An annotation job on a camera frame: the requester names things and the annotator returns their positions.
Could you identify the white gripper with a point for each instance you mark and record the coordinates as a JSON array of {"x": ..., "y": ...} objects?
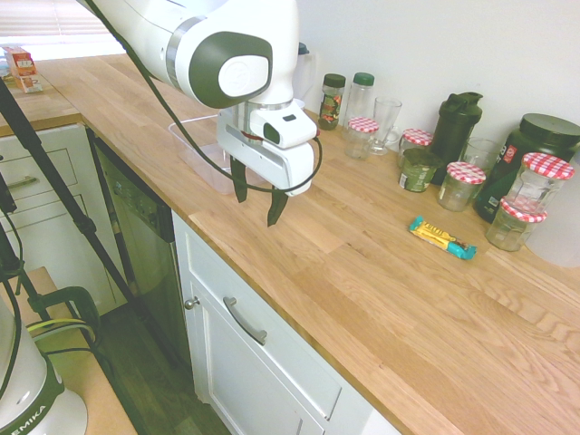
[{"x": 254, "y": 158}]

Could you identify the yellow teal protein bar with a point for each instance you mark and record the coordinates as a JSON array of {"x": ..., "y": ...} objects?
[{"x": 439, "y": 235}]

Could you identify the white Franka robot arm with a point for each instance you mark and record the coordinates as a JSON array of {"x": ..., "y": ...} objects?
[{"x": 149, "y": 36}]

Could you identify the clear plastic rectangular container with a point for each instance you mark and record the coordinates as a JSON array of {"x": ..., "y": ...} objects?
[{"x": 213, "y": 179}]

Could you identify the large black protein tub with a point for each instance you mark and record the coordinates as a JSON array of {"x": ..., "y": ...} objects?
[{"x": 546, "y": 133}]

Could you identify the spice jar dark lid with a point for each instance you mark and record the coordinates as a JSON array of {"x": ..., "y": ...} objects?
[{"x": 332, "y": 106}]

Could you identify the glass jar red checkered lid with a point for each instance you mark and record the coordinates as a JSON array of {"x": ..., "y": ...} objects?
[
  {"x": 361, "y": 136},
  {"x": 462, "y": 186},
  {"x": 541, "y": 176},
  {"x": 514, "y": 231},
  {"x": 417, "y": 138}
]

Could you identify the black dishwasher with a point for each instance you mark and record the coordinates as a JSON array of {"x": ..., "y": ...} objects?
[{"x": 145, "y": 235}]

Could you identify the clear pitcher blue lid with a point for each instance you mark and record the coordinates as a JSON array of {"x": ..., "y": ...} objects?
[{"x": 306, "y": 77}]

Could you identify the silver cabinet knob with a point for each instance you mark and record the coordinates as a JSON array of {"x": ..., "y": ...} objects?
[{"x": 192, "y": 302}]

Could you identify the clear bottle green cap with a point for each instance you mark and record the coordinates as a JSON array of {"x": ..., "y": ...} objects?
[{"x": 361, "y": 97}]

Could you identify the tall clear glass mug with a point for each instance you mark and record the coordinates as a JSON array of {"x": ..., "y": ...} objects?
[{"x": 385, "y": 122}]

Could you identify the green pesto jar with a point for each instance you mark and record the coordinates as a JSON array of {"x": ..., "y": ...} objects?
[{"x": 419, "y": 172}]

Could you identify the white drawer cabinet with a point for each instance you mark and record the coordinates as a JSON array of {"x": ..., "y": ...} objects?
[{"x": 54, "y": 181}]

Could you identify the black shaker bottle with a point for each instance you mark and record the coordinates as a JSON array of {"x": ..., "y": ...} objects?
[{"x": 455, "y": 127}]

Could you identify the clear glass tumbler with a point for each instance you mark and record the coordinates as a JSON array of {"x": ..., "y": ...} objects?
[{"x": 482, "y": 151}]

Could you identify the black tripod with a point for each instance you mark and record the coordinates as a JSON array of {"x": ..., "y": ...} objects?
[{"x": 22, "y": 121}]

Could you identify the orange white carton box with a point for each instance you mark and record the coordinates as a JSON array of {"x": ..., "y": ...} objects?
[
  {"x": 28, "y": 84},
  {"x": 20, "y": 61}
]

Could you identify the white window blinds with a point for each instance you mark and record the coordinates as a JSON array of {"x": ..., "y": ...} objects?
[{"x": 45, "y": 22}]

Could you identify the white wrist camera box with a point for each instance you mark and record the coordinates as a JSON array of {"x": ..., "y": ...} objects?
[{"x": 290, "y": 131}]

